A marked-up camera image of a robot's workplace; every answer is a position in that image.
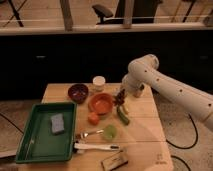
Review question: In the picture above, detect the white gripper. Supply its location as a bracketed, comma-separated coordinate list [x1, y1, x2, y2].
[121, 74, 144, 97]

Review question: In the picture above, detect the dark red grape bunch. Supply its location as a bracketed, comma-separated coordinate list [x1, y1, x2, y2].
[114, 89, 125, 105]

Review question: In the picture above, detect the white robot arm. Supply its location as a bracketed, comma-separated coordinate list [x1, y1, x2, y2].
[121, 54, 213, 132]

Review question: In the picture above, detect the orange red bowl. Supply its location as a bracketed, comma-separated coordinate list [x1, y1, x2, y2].
[88, 93, 113, 115]

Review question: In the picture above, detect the dark maroon bowl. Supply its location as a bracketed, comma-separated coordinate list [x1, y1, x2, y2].
[68, 83, 89, 104]

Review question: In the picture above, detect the metal cup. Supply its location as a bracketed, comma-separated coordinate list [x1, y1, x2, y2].
[134, 85, 145, 98]

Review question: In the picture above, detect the yellow corn cob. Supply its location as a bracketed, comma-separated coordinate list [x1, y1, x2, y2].
[121, 104, 129, 114]

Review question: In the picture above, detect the green cucumber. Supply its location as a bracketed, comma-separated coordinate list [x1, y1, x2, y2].
[116, 106, 130, 125]

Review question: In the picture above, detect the white cup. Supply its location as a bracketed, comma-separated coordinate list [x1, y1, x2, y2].
[93, 76, 106, 92]

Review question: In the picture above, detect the wooden table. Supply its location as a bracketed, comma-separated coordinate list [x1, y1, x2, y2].
[18, 84, 174, 171]

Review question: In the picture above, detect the light green measuring cup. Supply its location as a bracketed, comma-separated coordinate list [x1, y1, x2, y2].
[102, 125, 117, 141]

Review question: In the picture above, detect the black office chair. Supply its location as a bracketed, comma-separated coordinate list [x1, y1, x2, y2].
[92, 0, 162, 25]

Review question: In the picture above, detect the silver fork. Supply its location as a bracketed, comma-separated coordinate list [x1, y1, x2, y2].
[75, 129, 104, 140]

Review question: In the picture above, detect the small wooden box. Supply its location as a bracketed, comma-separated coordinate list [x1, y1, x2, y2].
[101, 154, 128, 171]

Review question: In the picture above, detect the blue grey sponge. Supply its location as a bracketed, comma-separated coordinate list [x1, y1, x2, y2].
[51, 114, 65, 134]

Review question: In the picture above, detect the green plastic tray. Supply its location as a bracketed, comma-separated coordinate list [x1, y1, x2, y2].
[15, 102, 77, 164]

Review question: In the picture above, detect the black floor cable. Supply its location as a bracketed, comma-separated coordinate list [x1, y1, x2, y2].
[165, 113, 200, 150]

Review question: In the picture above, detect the white handled knife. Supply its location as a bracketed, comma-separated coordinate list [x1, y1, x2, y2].
[74, 143, 120, 151]

